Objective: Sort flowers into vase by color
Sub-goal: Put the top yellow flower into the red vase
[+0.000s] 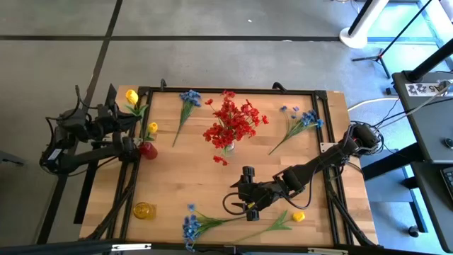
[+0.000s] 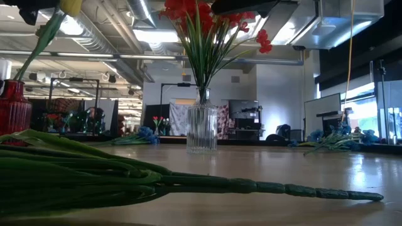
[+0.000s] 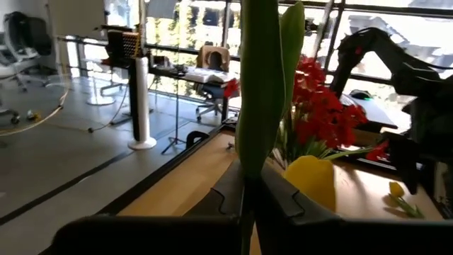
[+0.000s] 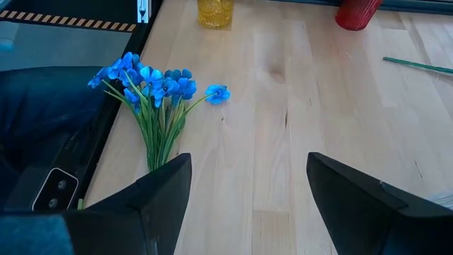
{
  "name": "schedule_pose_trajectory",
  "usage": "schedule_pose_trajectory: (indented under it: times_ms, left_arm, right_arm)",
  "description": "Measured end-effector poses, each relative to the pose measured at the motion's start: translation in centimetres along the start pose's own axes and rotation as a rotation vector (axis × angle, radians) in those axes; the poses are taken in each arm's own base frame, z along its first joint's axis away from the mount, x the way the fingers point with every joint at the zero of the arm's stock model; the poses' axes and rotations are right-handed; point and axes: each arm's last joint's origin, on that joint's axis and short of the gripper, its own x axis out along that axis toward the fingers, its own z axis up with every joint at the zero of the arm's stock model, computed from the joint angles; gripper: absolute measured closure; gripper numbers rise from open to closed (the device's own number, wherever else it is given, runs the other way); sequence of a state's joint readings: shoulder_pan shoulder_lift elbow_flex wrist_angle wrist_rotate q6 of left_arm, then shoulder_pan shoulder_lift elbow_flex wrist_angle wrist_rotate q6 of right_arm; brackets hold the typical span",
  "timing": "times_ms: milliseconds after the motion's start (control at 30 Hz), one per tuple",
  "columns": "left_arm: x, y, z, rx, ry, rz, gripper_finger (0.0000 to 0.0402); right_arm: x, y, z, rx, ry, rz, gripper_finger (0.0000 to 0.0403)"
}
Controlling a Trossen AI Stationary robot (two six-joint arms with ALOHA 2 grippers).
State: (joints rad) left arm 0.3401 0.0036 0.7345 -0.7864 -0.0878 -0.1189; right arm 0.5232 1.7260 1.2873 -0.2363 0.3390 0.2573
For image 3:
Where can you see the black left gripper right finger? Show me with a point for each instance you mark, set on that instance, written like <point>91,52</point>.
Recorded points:
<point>279,205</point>

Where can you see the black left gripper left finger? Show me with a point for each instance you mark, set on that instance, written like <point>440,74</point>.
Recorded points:
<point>226,198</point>

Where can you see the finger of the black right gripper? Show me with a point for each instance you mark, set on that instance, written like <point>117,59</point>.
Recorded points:
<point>407,156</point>

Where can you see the yellow artificial tulip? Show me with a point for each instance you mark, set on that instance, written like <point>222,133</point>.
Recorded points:
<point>396,189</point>
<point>262,88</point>

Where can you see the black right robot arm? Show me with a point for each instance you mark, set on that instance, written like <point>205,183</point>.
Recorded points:
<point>389,53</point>

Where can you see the clear ribbed glass vase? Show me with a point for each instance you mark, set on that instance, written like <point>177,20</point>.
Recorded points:
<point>279,159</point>

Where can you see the black computer mouse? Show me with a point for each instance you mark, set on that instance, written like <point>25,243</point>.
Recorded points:
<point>360,95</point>

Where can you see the black tripod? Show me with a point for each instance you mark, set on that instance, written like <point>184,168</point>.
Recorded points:
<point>176,117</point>

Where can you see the white papers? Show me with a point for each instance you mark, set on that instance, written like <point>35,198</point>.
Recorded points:
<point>205,75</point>

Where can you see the white column stand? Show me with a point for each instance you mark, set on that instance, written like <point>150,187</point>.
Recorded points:
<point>141,106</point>

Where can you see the black office desk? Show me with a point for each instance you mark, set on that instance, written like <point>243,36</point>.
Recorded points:
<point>166,72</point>

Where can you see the tan office chair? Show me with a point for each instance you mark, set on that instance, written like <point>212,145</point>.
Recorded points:
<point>205,56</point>

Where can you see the black perforated device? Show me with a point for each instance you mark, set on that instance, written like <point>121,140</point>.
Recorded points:
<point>120,46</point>

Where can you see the grey office chair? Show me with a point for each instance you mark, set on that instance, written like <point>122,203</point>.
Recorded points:
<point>32,32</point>

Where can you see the black frame clamp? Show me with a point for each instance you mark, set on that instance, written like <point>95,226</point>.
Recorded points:
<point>197,133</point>

